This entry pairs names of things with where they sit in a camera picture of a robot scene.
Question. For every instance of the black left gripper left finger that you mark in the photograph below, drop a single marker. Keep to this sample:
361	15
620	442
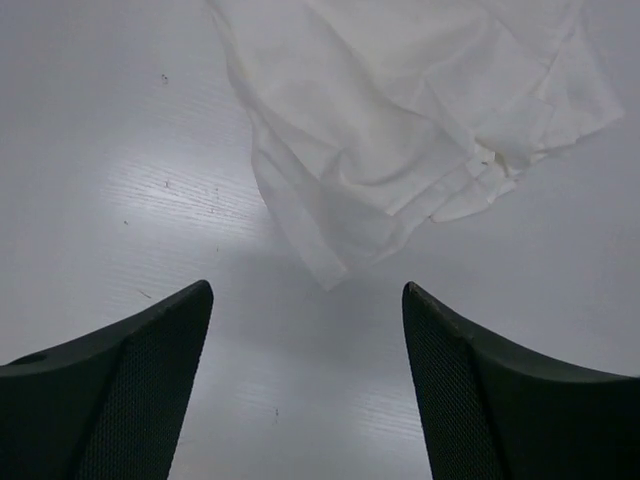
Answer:
110	404

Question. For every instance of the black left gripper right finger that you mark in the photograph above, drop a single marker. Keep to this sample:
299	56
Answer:
493	409

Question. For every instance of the white pleated skirt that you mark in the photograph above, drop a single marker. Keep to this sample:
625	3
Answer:
370	118

